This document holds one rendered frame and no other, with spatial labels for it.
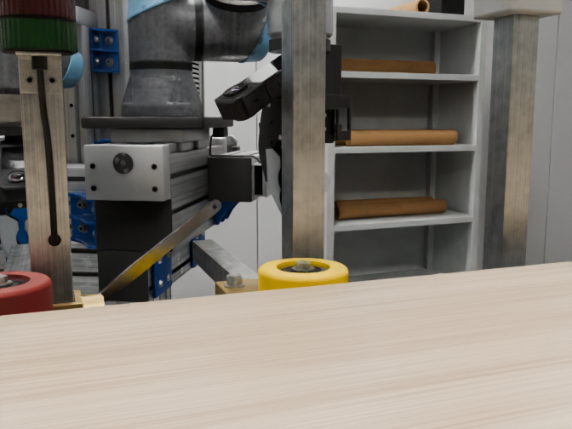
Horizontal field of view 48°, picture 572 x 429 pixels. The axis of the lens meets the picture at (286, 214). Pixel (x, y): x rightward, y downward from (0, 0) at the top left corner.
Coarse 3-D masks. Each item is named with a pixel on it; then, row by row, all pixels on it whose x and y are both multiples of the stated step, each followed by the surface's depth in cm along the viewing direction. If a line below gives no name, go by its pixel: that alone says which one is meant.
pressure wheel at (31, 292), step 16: (0, 272) 55; (16, 272) 55; (32, 272) 55; (0, 288) 51; (16, 288) 50; (32, 288) 50; (48, 288) 52; (0, 304) 48; (16, 304) 49; (32, 304) 50; (48, 304) 52
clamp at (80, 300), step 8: (80, 296) 61; (88, 296) 61; (96, 296) 61; (56, 304) 58; (64, 304) 58; (72, 304) 58; (80, 304) 59; (88, 304) 60; (96, 304) 60; (104, 304) 60
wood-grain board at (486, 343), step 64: (0, 320) 44; (64, 320) 44; (128, 320) 44; (192, 320) 44; (256, 320) 44; (320, 320) 44; (384, 320) 44; (448, 320) 44; (512, 320) 44; (0, 384) 33; (64, 384) 33; (128, 384) 33; (192, 384) 33; (256, 384) 33; (320, 384) 33; (384, 384) 33; (448, 384) 33; (512, 384) 33
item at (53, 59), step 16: (16, 16) 49; (32, 16) 49; (48, 16) 50; (32, 64) 52; (48, 64) 55; (32, 80) 55; (48, 80) 55; (48, 128) 54; (48, 144) 55; (48, 160) 56; (48, 176) 56
